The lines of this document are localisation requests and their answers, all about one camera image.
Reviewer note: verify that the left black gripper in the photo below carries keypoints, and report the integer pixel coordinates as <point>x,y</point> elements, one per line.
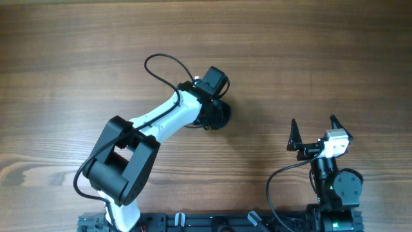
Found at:
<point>217,116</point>

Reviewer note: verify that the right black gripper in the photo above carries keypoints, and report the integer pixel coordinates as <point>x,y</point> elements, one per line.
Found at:
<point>295,144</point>

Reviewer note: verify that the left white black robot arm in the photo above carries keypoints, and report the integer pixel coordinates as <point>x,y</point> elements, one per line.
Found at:
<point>123,157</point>

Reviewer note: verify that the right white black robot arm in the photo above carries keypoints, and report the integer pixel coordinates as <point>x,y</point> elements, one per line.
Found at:
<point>338,190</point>

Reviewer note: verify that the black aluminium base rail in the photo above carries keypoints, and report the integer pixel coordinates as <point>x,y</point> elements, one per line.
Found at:
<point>225,222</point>

